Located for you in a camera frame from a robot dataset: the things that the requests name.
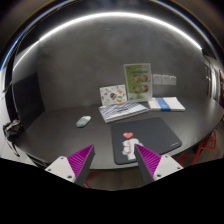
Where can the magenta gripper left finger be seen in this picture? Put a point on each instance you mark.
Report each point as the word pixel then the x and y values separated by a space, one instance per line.
pixel 74 168

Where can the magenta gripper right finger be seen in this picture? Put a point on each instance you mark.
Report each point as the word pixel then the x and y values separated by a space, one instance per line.
pixel 154 166

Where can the black mouse pad with cartoon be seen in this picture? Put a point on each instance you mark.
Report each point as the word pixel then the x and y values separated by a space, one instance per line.
pixel 152 133

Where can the grey-green computer mouse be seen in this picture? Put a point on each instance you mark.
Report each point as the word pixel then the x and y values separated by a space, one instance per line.
pixel 83 121

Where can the red chair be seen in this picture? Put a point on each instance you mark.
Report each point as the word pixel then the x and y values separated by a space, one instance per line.
pixel 208 143

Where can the white and blue box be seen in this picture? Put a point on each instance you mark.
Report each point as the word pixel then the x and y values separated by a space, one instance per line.
pixel 165 104

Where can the white sticker card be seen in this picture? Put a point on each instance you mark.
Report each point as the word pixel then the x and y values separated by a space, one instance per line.
pixel 113 94

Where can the black monitor screen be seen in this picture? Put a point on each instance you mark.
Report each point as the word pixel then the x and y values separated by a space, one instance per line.
pixel 28 99

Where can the green framed poster stand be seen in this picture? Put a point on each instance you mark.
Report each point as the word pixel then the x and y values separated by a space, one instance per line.
pixel 138 81

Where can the curved ceiling light strip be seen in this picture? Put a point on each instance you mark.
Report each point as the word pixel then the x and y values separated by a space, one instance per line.
pixel 110 15

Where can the white wall socket left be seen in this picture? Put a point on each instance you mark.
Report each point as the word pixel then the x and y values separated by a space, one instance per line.
pixel 157 79

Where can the white wall socket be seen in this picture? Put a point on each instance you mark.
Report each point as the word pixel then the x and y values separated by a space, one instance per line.
pixel 173 80
pixel 165 80
pixel 157 79

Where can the white wall socket right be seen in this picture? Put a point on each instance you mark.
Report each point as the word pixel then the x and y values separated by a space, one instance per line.
pixel 173 80

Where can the white wall socket middle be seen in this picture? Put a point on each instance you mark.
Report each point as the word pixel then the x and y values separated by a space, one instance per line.
pixel 165 80

